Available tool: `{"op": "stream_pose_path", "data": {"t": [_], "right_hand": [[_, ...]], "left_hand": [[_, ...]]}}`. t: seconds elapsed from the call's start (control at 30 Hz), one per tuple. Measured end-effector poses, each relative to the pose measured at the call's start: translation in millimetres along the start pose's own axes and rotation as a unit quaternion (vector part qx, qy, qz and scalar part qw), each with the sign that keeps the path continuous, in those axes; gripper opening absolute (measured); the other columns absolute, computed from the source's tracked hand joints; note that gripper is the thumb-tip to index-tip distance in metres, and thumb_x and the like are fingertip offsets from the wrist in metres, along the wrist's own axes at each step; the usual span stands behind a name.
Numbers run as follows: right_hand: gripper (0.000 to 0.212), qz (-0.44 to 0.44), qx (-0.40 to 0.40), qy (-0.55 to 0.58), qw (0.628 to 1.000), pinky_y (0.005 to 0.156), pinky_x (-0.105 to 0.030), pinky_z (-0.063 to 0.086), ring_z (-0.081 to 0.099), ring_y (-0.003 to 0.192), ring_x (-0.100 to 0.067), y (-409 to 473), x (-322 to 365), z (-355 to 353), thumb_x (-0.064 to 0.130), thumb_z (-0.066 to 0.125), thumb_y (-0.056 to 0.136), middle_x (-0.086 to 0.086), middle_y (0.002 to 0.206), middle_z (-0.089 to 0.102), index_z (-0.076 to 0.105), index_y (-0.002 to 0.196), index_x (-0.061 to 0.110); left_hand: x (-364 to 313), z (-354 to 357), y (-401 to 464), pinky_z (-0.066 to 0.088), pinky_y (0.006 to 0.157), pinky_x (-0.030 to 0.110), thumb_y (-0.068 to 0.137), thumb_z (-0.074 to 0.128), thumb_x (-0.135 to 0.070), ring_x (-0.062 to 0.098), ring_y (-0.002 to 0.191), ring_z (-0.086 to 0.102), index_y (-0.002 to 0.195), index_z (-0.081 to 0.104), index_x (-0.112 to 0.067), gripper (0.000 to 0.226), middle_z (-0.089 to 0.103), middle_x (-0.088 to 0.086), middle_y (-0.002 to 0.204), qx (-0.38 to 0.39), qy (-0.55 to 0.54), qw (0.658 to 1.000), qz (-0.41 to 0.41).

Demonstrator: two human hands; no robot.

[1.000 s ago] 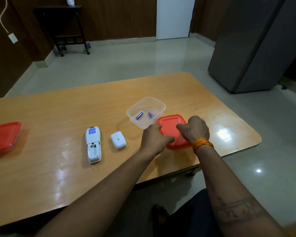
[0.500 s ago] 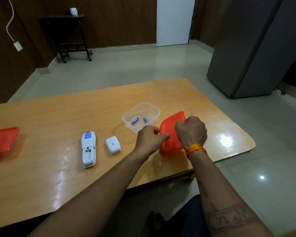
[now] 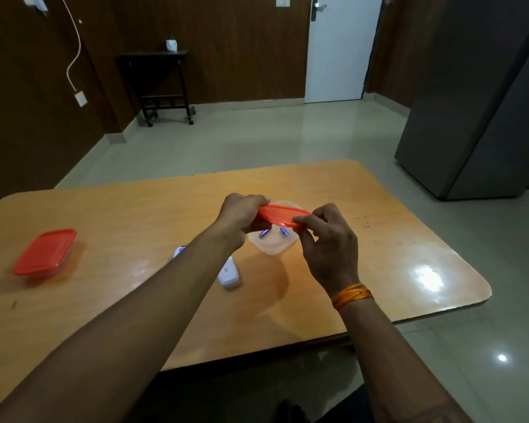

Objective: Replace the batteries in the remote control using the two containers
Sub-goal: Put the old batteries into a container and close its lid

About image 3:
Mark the person's dark trousers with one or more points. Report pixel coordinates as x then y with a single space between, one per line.
317 409

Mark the red container lid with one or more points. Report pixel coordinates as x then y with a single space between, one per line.
284 214

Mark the orange thread wristband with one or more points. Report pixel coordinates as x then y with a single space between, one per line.
351 296

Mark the white door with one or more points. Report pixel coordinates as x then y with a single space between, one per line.
341 46

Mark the person's right hand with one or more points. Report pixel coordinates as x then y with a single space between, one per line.
330 251

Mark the grey refrigerator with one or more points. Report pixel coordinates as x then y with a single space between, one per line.
476 96

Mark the red lidded plastic container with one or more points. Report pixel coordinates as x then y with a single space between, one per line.
45 252

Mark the small white plant pot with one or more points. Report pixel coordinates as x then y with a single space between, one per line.
171 44

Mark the white wall switch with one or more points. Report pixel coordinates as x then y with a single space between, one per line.
283 0

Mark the person's left hand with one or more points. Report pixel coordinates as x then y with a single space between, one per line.
236 213

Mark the white wall adapter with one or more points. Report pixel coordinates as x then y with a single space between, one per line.
35 2

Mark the clear plastic container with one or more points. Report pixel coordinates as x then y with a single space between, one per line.
274 242

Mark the person's left fingers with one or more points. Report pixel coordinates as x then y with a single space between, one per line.
255 202

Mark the dark wooden side table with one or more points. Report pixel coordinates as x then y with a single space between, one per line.
158 79

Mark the white device with blue mark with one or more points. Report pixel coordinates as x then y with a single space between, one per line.
179 251
228 272

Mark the person's right forearm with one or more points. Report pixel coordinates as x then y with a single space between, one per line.
396 365

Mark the person's right thumb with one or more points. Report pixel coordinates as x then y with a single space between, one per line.
303 221

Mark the person's left forearm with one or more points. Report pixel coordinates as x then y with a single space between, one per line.
110 339

